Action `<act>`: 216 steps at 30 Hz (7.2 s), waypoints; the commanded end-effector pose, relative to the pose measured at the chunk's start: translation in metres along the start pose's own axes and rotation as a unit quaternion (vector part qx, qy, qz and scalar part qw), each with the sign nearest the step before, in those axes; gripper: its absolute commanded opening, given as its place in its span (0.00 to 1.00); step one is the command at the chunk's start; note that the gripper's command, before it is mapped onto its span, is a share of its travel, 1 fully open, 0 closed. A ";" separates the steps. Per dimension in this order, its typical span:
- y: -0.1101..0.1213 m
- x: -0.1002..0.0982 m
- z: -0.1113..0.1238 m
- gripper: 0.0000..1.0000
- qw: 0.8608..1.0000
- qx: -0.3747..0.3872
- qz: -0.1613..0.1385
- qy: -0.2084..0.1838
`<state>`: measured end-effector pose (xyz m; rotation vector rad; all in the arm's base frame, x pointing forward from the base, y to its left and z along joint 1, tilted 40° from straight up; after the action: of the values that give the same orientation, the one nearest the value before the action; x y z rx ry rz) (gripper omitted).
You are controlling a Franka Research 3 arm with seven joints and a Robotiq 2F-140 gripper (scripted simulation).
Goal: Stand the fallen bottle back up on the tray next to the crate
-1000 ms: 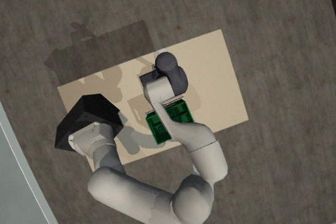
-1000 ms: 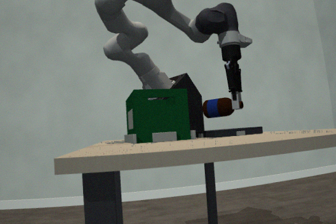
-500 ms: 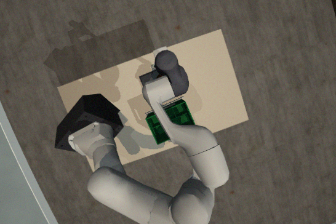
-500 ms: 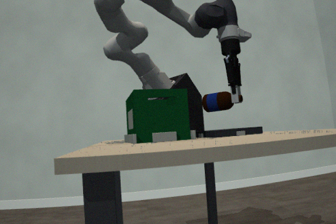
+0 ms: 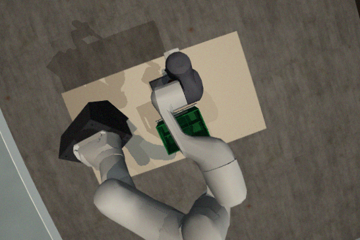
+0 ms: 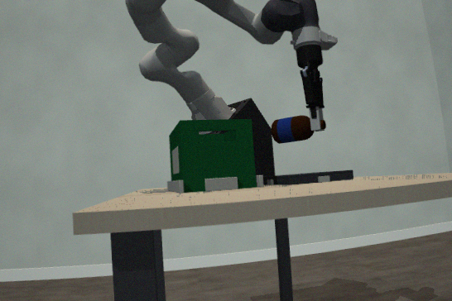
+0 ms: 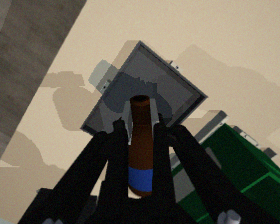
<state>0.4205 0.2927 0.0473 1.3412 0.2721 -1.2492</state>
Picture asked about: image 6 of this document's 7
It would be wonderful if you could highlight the brown bottle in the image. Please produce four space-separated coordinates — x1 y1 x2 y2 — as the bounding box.
272 116 326 144

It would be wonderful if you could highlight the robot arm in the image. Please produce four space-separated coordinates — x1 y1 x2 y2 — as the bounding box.
125 0 338 120

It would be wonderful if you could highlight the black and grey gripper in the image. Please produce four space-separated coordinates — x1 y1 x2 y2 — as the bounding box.
296 45 325 131

